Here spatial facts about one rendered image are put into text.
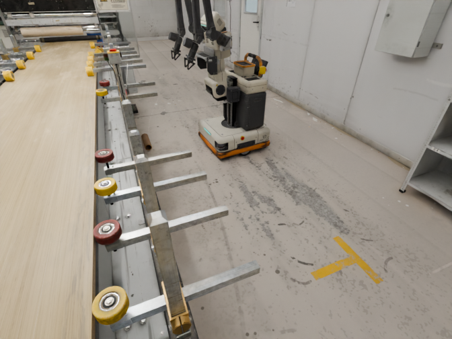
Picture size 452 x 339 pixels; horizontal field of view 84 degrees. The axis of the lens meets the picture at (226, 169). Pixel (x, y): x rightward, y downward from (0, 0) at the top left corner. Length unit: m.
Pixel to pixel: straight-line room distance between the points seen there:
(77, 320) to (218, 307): 1.06
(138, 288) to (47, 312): 0.37
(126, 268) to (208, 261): 0.82
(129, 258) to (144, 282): 0.14
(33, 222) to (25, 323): 0.35
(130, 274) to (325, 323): 1.12
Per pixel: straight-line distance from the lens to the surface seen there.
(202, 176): 1.14
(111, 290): 0.75
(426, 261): 2.31
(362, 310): 1.86
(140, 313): 0.80
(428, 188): 2.79
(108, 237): 0.88
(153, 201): 0.78
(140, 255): 1.17
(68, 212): 1.03
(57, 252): 0.91
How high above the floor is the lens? 1.52
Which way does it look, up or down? 35 degrees down
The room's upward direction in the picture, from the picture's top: straight up
